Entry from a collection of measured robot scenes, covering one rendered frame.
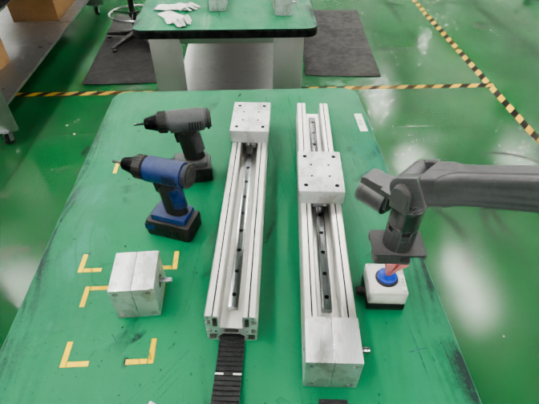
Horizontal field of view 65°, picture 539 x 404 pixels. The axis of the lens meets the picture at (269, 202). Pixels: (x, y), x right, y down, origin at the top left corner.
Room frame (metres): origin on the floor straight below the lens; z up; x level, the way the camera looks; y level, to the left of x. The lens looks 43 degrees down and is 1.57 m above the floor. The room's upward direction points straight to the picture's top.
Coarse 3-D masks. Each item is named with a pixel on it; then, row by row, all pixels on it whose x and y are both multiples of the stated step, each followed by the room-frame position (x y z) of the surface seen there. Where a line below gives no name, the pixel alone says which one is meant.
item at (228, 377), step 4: (216, 372) 0.37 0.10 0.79; (220, 372) 0.37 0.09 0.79; (224, 372) 0.37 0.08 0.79; (228, 372) 0.37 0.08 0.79; (232, 372) 0.37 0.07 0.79; (216, 376) 0.36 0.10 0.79; (220, 376) 0.36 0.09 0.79; (224, 376) 0.36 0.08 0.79; (228, 376) 0.36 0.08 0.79; (232, 376) 0.36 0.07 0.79; (236, 376) 0.36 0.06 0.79; (240, 376) 0.36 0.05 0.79; (216, 380) 0.35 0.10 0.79; (220, 380) 0.35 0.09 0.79; (224, 380) 0.35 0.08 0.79; (228, 380) 0.35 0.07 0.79; (232, 380) 0.35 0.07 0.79; (236, 380) 0.35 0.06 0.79; (240, 380) 0.35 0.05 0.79
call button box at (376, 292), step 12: (372, 264) 0.59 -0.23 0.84; (384, 264) 0.59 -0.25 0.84; (372, 276) 0.55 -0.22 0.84; (360, 288) 0.55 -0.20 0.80; (372, 288) 0.52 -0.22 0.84; (384, 288) 0.52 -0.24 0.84; (396, 288) 0.52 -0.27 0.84; (372, 300) 0.51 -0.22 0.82; (384, 300) 0.51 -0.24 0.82; (396, 300) 0.51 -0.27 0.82
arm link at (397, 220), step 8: (384, 200) 0.57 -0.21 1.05; (384, 208) 0.56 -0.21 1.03; (392, 208) 0.55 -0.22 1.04; (416, 208) 0.53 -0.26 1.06; (392, 216) 0.54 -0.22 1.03; (400, 216) 0.53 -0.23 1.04; (408, 216) 0.52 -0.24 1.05; (416, 216) 0.52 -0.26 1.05; (392, 224) 0.54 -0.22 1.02; (400, 224) 0.53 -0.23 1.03; (408, 224) 0.52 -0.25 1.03; (416, 224) 0.52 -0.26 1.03; (400, 232) 0.52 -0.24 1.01; (408, 232) 0.52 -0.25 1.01
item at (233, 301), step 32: (256, 160) 0.93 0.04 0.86; (224, 192) 0.80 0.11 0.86; (256, 192) 0.79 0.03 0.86; (224, 224) 0.68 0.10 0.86; (256, 224) 0.68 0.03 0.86; (224, 256) 0.59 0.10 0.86; (256, 256) 0.59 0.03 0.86; (224, 288) 0.53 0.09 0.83; (256, 288) 0.50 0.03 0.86; (224, 320) 0.46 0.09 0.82; (256, 320) 0.44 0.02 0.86
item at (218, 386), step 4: (216, 384) 0.34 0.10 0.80; (220, 384) 0.34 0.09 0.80; (224, 384) 0.34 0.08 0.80; (228, 384) 0.34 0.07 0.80; (232, 384) 0.34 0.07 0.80; (236, 384) 0.34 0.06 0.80; (240, 384) 0.34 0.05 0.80; (216, 388) 0.33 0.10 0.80; (220, 388) 0.33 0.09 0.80; (224, 388) 0.33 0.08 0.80; (228, 388) 0.33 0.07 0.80; (232, 388) 0.33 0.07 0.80; (236, 388) 0.33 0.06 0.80; (240, 388) 0.33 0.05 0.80
